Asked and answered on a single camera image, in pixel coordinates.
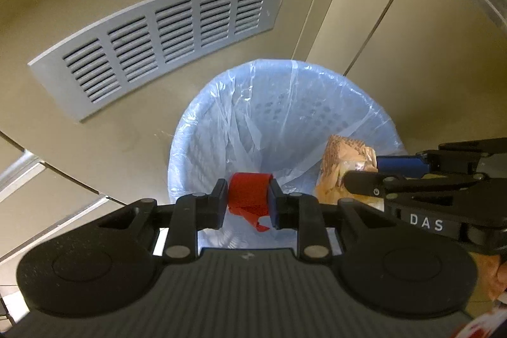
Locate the red plastic wrapper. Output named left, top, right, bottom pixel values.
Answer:
left=228, top=172, right=273, bottom=233

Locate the person's right hand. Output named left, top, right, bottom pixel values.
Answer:
left=471, top=253, right=506, bottom=301

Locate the grey cabinet vent grille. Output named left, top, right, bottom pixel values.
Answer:
left=28, top=0, right=282, bottom=121

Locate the blue lined trash basket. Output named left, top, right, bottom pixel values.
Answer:
left=167, top=58, right=408, bottom=256

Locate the orange snack bag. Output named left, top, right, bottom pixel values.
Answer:
left=315, top=135, right=384, bottom=211

